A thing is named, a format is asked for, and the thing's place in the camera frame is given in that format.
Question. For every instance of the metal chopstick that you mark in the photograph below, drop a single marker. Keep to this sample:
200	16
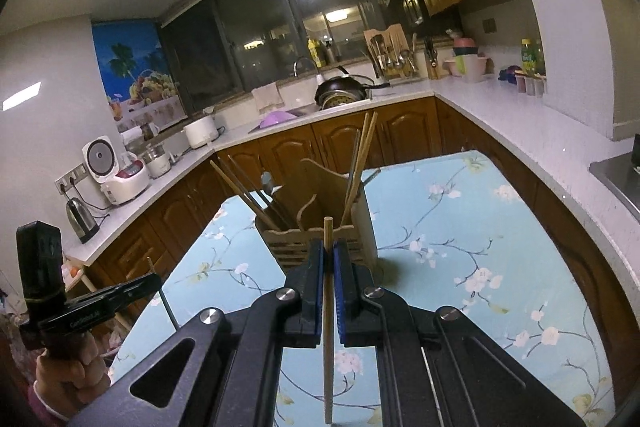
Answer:
355	152
167	307

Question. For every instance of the yellow detergent bottle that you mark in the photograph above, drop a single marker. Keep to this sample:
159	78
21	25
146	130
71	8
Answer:
315	52

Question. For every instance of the stainless steel sink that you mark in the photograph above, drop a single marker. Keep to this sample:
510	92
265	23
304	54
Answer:
617	179

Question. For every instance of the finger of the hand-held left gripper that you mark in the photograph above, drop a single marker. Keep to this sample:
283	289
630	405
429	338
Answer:
132	289

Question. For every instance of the wooden chopstick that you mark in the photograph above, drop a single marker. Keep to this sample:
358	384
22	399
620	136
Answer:
328	382
363	132
250	182
235	189
370	132

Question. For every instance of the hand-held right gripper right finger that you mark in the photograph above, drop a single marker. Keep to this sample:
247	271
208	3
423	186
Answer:
340	292

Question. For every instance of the wall power outlet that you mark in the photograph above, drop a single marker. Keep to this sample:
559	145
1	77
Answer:
70	179

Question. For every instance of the countertop utensil rack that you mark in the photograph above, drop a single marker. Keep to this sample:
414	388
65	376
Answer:
392	57

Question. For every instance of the purple plastic strainer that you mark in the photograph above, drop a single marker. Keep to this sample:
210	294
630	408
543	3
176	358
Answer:
277	118

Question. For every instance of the wooden base cabinets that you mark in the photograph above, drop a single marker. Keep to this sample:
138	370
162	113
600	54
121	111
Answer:
400	132

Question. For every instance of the wall light switch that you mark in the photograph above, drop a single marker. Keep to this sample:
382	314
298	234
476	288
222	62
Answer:
489	26

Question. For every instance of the stainless steel electric kettle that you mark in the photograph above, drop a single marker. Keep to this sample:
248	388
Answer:
82	219

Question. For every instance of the floral blue tablecloth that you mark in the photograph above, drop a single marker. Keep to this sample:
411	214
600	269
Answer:
450	232

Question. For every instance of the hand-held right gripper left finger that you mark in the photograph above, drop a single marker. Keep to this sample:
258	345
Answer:
319	292

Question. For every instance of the white pot with glass jar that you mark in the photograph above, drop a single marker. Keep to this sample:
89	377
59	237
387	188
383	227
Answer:
160	162

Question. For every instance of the black wok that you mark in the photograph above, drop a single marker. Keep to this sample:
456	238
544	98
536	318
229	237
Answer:
340	89

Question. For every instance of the round white cooker pot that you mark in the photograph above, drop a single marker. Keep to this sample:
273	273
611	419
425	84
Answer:
200	134

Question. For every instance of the person's left forearm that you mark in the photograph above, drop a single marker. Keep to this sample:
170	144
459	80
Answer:
42	409

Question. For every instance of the green drink bottle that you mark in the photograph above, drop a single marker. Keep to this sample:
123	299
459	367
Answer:
529	57

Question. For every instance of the wooden knife block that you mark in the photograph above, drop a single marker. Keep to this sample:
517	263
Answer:
434	67

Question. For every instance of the white kitchen countertop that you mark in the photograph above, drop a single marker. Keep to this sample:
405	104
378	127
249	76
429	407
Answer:
525	132

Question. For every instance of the dark kitchen window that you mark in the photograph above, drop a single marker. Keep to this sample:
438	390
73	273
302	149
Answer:
240	32

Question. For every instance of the beige dish towel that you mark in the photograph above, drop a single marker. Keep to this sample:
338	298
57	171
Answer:
265	97

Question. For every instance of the tropical fruit wall poster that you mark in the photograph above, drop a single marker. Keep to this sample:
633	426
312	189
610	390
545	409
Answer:
130	57

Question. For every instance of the person's left hand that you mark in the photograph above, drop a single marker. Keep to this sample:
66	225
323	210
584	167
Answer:
65	382

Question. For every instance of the tall white rice cooker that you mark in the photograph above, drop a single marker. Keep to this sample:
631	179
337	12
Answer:
100	157

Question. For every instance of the white and red rice cooker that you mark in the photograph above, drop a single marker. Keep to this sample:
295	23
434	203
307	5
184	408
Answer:
125	184

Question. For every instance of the stack of plastic basins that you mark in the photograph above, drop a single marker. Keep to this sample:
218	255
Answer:
470	64

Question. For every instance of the wooden utensil holder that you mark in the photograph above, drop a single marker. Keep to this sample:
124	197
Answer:
360	227

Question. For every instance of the chrome sink faucet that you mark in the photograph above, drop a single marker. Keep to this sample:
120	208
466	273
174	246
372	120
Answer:
304	59

